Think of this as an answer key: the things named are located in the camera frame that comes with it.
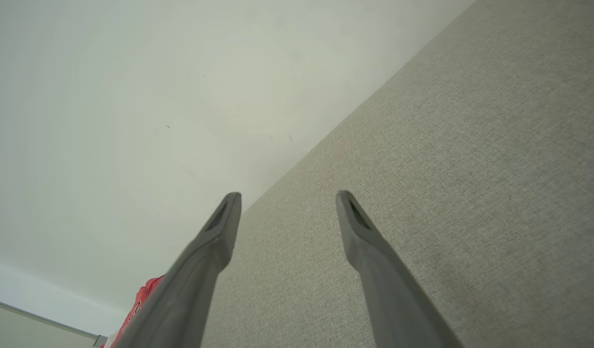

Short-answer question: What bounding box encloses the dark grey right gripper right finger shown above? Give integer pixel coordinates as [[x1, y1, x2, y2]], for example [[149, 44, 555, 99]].
[[336, 190, 464, 348]]

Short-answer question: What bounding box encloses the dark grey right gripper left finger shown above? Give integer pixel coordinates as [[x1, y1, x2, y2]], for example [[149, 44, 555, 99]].
[[114, 192, 242, 348]]

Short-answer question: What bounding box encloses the red and white jersey shirt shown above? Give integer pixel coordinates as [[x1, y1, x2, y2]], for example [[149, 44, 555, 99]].
[[101, 275, 167, 348]]

